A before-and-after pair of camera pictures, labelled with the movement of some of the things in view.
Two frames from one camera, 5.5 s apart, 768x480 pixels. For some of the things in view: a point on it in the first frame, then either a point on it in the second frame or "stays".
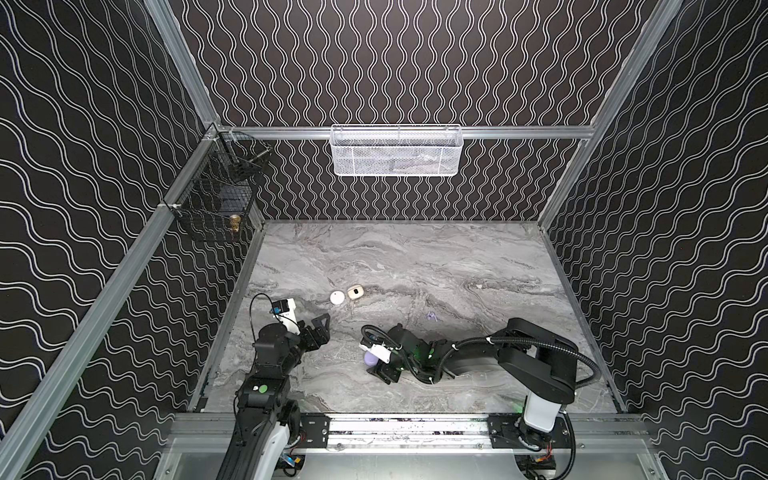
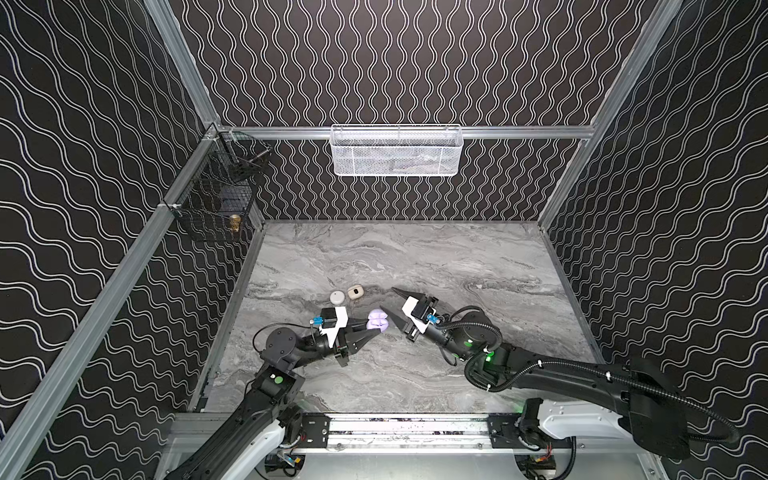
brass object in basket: [235, 220] stays
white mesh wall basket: [396, 150] stays
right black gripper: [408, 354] -> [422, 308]
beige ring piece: [355, 292] stays
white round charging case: [337, 297] stays
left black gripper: [309, 334] -> [345, 342]
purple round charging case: [370, 359] -> [377, 319]
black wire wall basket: [218, 199] stays
